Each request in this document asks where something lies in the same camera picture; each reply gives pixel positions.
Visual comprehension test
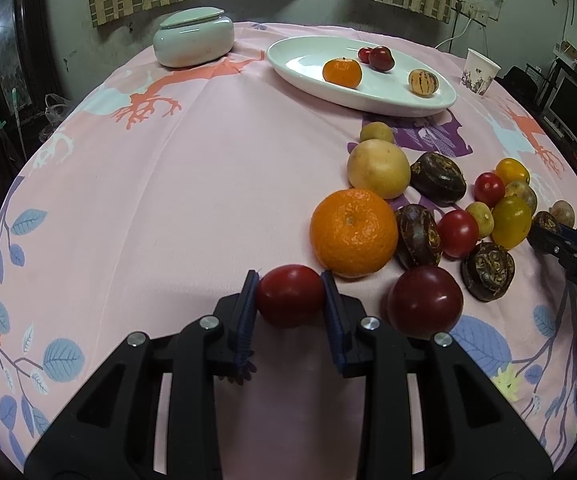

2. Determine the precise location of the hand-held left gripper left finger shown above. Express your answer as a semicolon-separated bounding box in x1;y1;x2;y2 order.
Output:
23;270;260;480

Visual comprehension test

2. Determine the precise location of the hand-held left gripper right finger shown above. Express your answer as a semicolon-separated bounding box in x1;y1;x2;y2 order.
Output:
320;270;554;480

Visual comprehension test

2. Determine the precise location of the dark brown water chestnut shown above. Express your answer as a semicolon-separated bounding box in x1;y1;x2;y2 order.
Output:
410;152;468;206
532;210;563;235
461;241;516;303
394;204;443;270

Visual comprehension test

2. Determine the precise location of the brown longan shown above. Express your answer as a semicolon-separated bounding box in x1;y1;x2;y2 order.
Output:
505;180;539;216
550;200;576;229

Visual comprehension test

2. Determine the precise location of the yellow-green tomato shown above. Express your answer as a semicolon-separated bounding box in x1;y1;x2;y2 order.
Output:
491;195;533;250

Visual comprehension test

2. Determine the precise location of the large orange mandarin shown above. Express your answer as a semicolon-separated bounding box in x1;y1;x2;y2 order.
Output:
310;188;400;280

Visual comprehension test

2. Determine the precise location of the small red cherry tomato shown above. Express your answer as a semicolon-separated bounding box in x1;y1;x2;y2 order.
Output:
474;172;506;208

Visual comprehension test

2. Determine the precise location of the orange-yellow tomato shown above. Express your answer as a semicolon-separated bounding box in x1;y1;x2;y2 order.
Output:
495;158;531;186

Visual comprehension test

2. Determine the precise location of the dark red plum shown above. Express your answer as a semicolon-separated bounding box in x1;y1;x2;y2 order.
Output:
387;265;464;340
369;45;396;72

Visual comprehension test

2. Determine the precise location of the pale yellow round fruit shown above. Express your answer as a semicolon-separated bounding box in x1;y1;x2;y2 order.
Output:
347;140;412;200

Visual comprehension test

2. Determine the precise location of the white oval plate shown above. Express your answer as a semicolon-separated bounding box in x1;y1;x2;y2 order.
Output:
266;36;458;117

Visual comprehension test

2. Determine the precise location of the black monitor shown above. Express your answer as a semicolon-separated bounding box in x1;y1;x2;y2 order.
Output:
543;60;577;147

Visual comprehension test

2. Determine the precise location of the pink printed tablecloth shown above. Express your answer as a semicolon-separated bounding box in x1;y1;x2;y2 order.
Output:
0;21;577;480

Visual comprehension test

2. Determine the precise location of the printed paper cup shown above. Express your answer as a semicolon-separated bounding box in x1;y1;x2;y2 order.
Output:
461;48;501;95

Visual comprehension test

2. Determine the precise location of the striped yellow pepino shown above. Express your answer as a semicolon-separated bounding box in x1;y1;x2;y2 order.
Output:
409;69;440;96

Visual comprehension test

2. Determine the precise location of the small orange mandarin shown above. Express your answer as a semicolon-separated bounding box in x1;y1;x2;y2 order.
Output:
323;57;363;89

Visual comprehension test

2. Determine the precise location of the white power strip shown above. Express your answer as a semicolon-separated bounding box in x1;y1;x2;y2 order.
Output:
455;1;499;25

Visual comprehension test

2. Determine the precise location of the pale green ceramic jar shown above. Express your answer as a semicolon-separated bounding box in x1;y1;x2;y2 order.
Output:
152;15;235;68

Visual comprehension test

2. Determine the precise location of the clear plastic bag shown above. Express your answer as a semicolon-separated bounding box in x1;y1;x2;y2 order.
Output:
43;93;72;126

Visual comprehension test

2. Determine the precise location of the pale green ceramic lid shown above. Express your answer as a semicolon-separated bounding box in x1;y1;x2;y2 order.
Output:
160;6;224;30

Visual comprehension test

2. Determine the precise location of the dark wooden cabinet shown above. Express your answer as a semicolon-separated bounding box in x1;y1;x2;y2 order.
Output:
0;0;65;201

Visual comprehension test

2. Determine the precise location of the white cable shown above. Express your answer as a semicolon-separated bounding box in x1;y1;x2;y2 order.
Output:
433;12;475;53

